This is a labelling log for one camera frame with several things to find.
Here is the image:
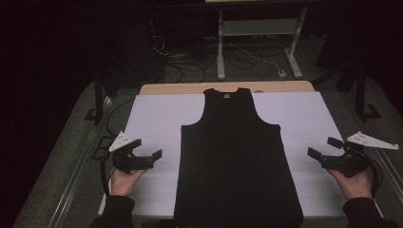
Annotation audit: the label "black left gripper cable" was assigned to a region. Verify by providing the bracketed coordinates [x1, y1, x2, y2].
[100, 148, 118, 198]

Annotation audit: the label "black floor socket box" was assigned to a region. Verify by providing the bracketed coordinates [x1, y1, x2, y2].
[91, 136, 117, 161]

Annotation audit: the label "black metal stand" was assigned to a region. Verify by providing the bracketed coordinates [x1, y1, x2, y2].
[355, 61, 383, 123]
[85, 69, 112, 124]

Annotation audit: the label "grey metal desk frame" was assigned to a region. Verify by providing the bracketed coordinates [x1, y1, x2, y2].
[217, 6, 309, 81]

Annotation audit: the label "person's left hand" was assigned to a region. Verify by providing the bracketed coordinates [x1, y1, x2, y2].
[109, 168, 146, 198]

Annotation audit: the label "black floor cables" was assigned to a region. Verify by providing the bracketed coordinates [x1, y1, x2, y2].
[151, 33, 217, 84]

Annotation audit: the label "person's right hand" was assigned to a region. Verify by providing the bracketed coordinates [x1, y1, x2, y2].
[327, 169, 374, 200]

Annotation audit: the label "wooden table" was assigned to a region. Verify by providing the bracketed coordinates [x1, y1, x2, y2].
[139, 80, 316, 96]

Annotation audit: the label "white table cover sheet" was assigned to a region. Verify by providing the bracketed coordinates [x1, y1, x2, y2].
[98, 91, 384, 219]

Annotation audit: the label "thin black floor cable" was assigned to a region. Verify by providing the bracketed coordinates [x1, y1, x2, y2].
[106, 98, 136, 138]

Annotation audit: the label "white cable with plug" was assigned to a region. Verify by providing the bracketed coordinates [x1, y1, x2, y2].
[234, 47, 288, 79]

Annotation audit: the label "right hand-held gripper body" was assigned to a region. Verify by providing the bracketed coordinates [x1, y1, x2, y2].
[321, 131, 399, 179]

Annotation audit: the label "metal floor rail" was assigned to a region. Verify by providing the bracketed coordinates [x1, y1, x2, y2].
[47, 96, 113, 228]
[341, 94, 403, 203]

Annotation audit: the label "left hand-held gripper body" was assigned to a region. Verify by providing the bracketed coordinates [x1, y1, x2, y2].
[108, 131, 156, 175]

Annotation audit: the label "black tank top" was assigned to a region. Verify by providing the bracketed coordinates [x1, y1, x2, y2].
[173, 87, 304, 228]

